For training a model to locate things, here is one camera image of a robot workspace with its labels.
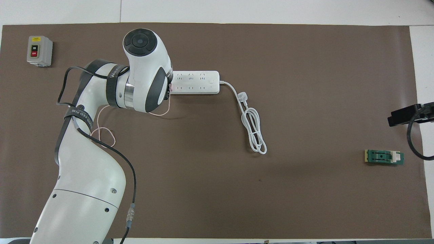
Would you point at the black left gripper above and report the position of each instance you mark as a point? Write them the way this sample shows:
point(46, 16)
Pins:
point(169, 96)

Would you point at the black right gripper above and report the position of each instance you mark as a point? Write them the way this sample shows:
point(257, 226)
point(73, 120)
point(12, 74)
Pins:
point(429, 113)

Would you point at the pink charger block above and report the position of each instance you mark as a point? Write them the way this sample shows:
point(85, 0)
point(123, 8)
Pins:
point(172, 88)

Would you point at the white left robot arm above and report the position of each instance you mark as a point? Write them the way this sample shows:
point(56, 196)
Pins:
point(88, 169)

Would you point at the white power strip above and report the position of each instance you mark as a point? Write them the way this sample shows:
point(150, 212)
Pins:
point(196, 83)

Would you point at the brown table mat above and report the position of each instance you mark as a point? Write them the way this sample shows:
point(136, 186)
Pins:
point(237, 196)

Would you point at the grey push button box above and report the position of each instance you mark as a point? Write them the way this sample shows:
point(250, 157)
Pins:
point(39, 51)

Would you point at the green knife switch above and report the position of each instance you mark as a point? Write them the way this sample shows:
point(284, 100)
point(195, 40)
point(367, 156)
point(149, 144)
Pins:
point(381, 157)

